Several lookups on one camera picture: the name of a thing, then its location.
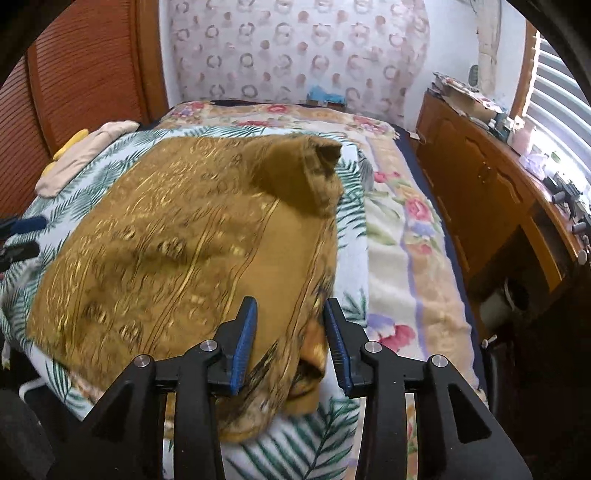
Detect gold patterned batik cloth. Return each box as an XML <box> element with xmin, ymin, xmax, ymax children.
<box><xmin>27</xmin><ymin>134</ymin><xmax>342</xmax><ymax>442</ymax></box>

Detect window blinds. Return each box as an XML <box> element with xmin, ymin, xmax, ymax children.
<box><xmin>524</xmin><ymin>32</ymin><xmax>590</xmax><ymax>164</ymax></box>

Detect brown wooden wardrobe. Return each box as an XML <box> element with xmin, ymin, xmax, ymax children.
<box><xmin>1</xmin><ymin>1</ymin><xmax>168</xmax><ymax>217</ymax></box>

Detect patterned wall fabric panel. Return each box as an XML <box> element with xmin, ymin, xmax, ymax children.
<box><xmin>164</xmin><ymin>1</ymin><xmax>430</xmax><ymax>124</ymax></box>

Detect floral bed quilt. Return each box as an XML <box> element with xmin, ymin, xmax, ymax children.
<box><xmin>158</xmin><ymin>101</ymin><xmax>488</xmax><ymax>480</ymax></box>

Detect blue item at headboard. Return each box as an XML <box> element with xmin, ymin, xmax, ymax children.
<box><xmin>307</xmin><ymin>85</ymin><xmax>346</xmax><ymax>111</ymax></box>

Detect wooden side cabinet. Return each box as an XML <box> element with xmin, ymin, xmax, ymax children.
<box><xmin>416</xmin><ymin>92</ymin><xmax>583</xmax><ymax>317</ymax></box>

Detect yellow Pikachu plush toy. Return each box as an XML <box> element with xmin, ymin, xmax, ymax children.
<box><xmin>41</xmin><ymin>129</ymin><xmax>89</xmax><ymax>177</ymax></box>

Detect clutter on cabinet top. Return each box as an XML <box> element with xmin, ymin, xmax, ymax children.
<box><xmin>418</xmin><ymin>72</ymin><xmax>590</xmax><ymax>273</ymax></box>

